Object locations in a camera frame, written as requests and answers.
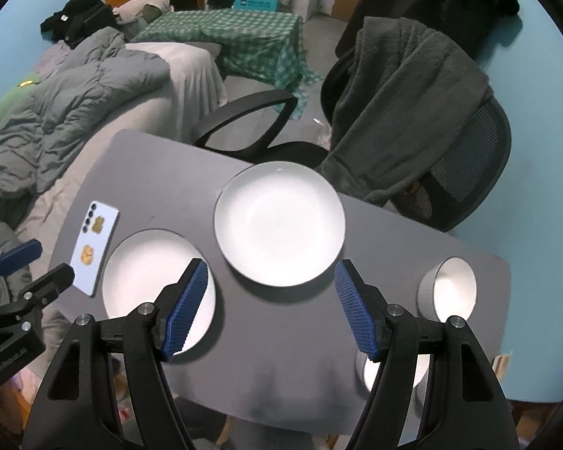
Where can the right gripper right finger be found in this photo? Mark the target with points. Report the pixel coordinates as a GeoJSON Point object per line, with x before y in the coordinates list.
{"type": "Point", "coordinates": [364, 308]}

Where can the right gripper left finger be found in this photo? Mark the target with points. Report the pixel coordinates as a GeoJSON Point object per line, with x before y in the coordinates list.
{"type": "Point", "coordinates": [177, 306]}

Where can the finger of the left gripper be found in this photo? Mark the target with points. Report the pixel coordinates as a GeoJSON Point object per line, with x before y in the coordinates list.
{"type": "Point", "coordinates": [48, 288]}
{"type": "Point", "coordinates": [19, 257]}

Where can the large white plate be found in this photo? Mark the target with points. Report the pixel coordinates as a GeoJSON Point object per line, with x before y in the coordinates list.
{"type": "Point", "coordinates": [142, 266]}

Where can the white ribbed ramekin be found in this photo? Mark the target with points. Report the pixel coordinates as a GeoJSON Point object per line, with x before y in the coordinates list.
{"type": "Point", "coordinates": [367, 370]}
{"type": "Point", "coordinates": [449, 289]}

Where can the light blue smartphone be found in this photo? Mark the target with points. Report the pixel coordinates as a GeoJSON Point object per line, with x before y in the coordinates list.
{"type": "Point", "coordinates": [92, 242]}

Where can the grey comforter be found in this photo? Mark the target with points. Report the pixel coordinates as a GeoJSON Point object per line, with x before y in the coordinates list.
{"type": "Point", "coordinates": [44, 132]}

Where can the black mesh office chair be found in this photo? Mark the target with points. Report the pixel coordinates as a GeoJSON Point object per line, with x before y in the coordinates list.
{"type": "Point", "coordinates": [442, 198]}

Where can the bed with beige sheet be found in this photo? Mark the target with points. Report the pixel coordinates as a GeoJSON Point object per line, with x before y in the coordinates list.
{"type": "Point", "coordinates": [195, 89]}

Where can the dark grey fleece blanket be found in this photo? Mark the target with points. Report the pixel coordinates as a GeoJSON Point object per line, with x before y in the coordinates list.
{"type": "Point", "coordinates": [410, 93]}

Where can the black clothes pile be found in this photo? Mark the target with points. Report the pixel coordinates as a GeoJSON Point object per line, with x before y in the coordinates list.
{"type": "Point", "coordinates": [78, 20]}

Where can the green checkered tablecloth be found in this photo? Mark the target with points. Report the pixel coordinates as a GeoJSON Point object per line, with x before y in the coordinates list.
{"type": "Point", "coordinates": [264, 46]}

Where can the teal storage box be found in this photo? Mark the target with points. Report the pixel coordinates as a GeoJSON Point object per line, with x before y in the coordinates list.
{"type": "Point", "coordinates": [257, 5]}

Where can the black jacket hanging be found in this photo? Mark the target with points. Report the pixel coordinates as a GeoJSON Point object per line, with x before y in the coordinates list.
{"type": "Point", "coordinates": [467, 22]}

